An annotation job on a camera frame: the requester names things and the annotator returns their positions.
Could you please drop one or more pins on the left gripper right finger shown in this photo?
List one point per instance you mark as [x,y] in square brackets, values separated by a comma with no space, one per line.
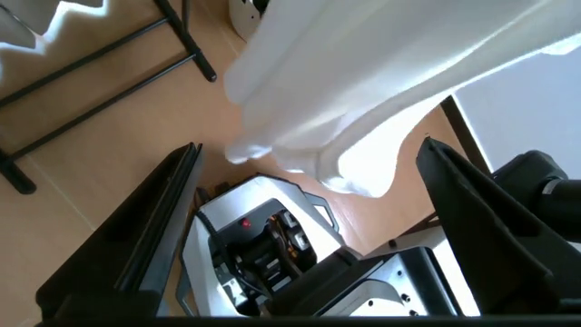
[508,272]

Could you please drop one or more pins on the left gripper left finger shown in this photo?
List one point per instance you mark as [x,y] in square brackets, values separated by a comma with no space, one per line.
[81,281]

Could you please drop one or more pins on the white printed t-shirt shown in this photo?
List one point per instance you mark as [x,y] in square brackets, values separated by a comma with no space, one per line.
[363,68]

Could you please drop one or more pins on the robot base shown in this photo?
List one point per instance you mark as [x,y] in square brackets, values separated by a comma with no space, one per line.
[254,200]

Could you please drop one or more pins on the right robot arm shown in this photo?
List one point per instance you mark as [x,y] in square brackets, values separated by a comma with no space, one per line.
[535,181]

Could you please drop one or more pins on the black clothes rack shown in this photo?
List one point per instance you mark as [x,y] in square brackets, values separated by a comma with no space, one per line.
[186,38]

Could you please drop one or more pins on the white laundry basket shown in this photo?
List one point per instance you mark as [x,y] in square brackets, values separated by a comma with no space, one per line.
[243,20]

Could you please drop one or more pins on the beige curtain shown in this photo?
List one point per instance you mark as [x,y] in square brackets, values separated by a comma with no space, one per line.
[27,18]

